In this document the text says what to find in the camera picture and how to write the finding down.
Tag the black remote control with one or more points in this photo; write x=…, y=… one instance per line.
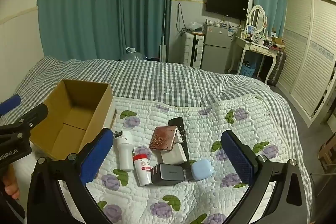
x=181, y=125

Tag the white suitcase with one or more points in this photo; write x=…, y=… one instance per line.
x=193, y=49

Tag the grey checked bed sheet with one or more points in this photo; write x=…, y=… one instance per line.
x=168, y=77

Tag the white slatted wardrobe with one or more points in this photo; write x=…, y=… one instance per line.
x=309, y=56

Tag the light blue earbuds case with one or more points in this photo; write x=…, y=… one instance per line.
x=200, y=170

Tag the silver fridge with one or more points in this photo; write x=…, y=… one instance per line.
x=216, y=45

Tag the white plug adapter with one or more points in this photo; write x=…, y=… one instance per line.
x=180, y=138

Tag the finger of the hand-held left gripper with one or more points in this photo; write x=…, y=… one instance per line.
x=10, y=104
x=31, y=116

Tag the dark suitcase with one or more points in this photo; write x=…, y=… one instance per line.
x=277, y=69

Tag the white square box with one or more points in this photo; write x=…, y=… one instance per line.
x=175, y=155

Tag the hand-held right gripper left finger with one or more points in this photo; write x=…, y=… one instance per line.
x=97, y=158

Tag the brown cardboard box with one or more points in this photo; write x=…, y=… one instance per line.
x=71, y=119

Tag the white pole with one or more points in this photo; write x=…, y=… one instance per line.
x=163, y=37

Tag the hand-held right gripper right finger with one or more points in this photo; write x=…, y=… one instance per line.
x=239, y=158

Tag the person's left hand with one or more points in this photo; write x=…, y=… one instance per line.
x=11, y=187

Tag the white dressing table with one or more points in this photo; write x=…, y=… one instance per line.
x=249, y=47

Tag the wooden stool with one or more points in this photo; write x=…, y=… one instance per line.
x=328, y=153

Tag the white bottle with red label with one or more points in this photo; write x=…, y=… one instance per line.
x=141, y=169

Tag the blue basket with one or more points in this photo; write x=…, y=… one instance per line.
x=248, y=69

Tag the black wall television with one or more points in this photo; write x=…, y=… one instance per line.
x=227, y=3

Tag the dark grey charger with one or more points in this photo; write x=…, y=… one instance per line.
x=169, y=174

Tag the oval white mirror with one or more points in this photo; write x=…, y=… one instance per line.
x=257, y=18

